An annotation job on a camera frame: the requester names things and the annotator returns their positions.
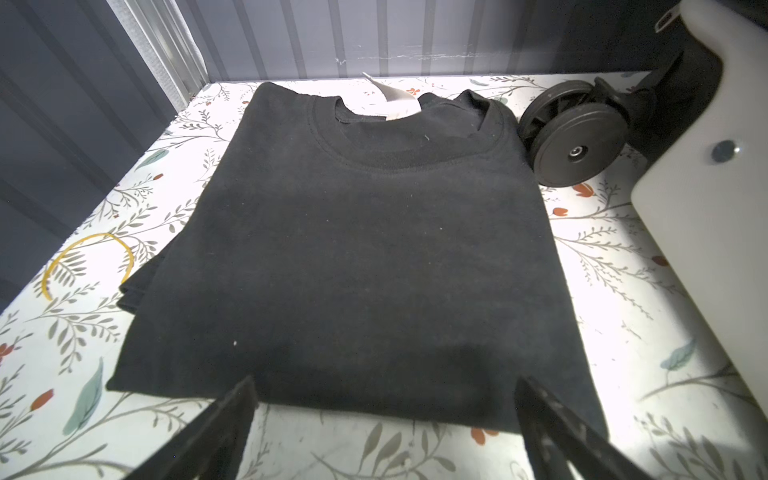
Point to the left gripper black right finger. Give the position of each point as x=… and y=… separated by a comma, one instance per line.
x=557, y=440

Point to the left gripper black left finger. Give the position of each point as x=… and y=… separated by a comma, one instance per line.
x=212, y=445

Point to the white hard-shell suitcase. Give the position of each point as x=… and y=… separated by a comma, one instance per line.
x=700, y=119

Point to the black t-shirt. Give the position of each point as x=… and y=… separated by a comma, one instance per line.
x=403, y=268

